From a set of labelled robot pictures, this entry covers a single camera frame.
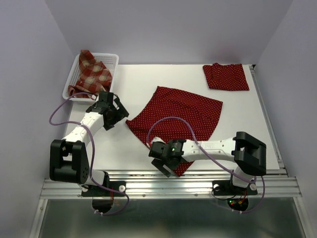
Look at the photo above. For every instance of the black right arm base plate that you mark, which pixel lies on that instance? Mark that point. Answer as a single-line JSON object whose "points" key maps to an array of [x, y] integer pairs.
{"points": [[226, 188]]}

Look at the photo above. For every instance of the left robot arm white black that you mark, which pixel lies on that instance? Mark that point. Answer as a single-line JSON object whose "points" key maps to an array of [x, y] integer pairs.
{"points": [[69, 161]]}

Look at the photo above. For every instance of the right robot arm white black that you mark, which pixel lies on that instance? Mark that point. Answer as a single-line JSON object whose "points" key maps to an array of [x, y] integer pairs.
{"points": [[243, 156]]}

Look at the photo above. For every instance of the white plastic basket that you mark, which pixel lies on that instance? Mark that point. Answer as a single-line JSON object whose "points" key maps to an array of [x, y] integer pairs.
{"points": [[109, 60]]}

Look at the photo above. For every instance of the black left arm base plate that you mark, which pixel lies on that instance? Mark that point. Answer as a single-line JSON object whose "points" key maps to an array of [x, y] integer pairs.
{"points": [[96, 191]]}

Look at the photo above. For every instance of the aluminium rail frame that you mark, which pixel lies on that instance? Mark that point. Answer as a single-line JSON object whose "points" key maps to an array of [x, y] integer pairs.
{"points": [[162, 207]]}

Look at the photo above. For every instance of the red patterned skirt in basket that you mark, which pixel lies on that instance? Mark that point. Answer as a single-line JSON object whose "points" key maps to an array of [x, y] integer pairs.
{"points": [[94, 76]]}

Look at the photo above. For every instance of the red polka dot skirt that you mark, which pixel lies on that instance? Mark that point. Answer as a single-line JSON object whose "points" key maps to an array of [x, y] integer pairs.
{"points": [[161, 116], [229, 77]]}

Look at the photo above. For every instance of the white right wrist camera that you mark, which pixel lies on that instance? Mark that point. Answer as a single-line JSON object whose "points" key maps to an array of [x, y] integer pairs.
{"points": [[155, 139]]}

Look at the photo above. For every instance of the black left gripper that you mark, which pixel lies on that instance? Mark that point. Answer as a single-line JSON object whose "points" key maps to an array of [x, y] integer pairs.
{"points": [[121, 113]]}

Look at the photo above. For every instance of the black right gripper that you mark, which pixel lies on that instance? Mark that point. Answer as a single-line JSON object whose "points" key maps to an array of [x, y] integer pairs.
{"points": [[159, 164]]}

